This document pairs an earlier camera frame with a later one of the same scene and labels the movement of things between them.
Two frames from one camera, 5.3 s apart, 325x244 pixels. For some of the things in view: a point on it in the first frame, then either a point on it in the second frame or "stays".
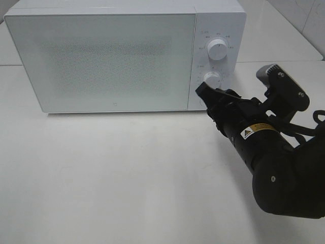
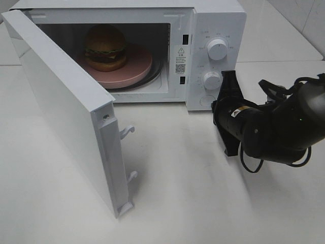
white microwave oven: (127, 55) stays
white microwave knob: (212, 79) stays
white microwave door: (106, 63) → (88, 112)
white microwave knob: (217, 49) stays
